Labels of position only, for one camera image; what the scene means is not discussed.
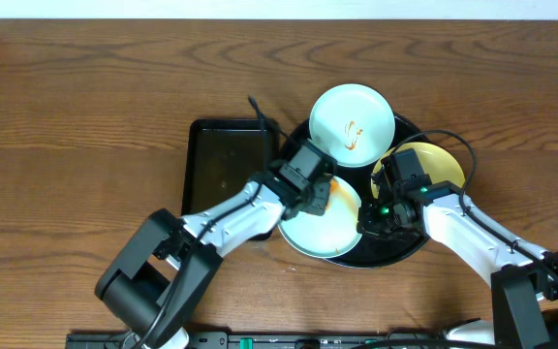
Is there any mint green plate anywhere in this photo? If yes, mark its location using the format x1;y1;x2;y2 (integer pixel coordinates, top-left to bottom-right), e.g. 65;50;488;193
278;176;362;259
308;83;395;168

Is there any yellow plate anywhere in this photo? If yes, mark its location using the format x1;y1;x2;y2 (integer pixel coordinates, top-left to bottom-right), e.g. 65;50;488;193
398;142;465;187

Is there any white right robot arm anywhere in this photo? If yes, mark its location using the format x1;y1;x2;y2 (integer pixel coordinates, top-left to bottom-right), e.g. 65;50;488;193
356;181;558;348

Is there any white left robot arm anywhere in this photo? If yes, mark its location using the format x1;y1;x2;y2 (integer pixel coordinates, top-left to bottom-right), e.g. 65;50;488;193
94;162;336;348

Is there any rectangular black water tray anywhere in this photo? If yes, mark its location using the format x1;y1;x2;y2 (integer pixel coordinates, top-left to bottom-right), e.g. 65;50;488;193
181;118;279;215

